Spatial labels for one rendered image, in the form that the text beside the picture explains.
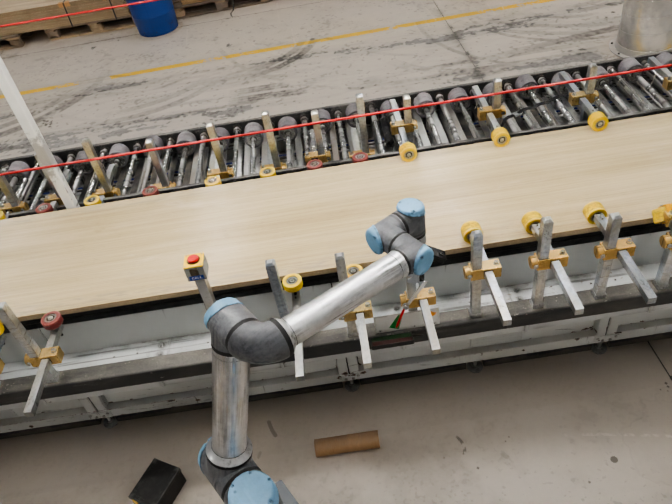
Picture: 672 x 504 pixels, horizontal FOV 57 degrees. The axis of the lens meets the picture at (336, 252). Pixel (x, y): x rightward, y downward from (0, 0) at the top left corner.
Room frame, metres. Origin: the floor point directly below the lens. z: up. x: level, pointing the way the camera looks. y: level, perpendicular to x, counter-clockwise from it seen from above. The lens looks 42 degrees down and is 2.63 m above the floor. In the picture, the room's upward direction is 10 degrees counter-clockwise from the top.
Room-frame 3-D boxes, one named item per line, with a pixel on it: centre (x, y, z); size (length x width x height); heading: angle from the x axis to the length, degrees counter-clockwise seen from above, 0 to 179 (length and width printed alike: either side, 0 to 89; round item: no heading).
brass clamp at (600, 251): (1.59, -1.03, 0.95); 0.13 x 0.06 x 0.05; 88
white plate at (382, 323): (1.59, -0.23, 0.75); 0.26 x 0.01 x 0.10; 88
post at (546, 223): (1.60, -0.76, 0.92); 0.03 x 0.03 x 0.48; 88
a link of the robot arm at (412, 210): (1.54, -0.26, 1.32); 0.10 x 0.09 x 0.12; 122
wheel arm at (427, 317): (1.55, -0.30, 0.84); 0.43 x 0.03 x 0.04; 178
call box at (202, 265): (1.64, 0.50, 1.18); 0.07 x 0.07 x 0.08; 88
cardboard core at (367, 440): (1.53, 0.11, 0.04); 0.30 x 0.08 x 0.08; 88
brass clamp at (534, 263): (1.60, -0.78, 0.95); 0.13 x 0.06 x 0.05; 88
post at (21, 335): (1.67, 1.24, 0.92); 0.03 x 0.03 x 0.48; 88
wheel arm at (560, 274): (1.58, -0.80, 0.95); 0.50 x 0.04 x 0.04; 178
